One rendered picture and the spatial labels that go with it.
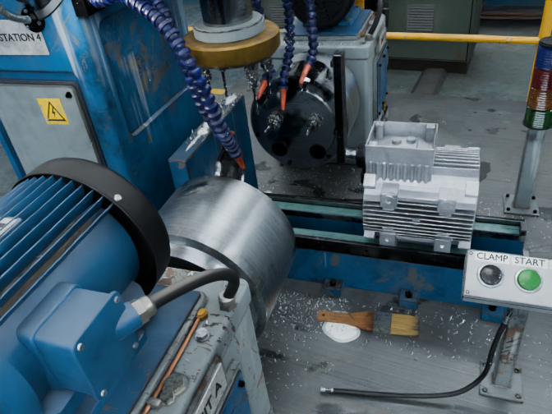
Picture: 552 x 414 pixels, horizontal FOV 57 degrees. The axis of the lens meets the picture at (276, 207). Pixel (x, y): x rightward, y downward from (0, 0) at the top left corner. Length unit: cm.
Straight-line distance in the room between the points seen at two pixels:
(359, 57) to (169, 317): 96
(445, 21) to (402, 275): 326
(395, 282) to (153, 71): 66
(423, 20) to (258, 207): 350
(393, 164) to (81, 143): 58
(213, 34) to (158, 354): 56
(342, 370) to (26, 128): 76
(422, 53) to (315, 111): 310
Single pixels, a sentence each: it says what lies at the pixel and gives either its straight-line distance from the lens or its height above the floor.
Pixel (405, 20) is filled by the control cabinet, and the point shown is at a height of 41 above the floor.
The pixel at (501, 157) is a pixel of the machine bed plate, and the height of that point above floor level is 80.
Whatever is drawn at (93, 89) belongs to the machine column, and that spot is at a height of 130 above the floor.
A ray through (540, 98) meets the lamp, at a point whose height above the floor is 110.
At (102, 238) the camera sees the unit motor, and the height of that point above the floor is 131.
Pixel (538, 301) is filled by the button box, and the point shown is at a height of 105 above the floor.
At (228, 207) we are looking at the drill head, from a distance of 79.
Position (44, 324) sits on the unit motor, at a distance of 46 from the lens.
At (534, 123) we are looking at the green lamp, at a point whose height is 104.
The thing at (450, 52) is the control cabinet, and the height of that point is 18.
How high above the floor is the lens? 161
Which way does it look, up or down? 35 degrees down
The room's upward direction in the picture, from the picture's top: 8 degrees counter-clockwise
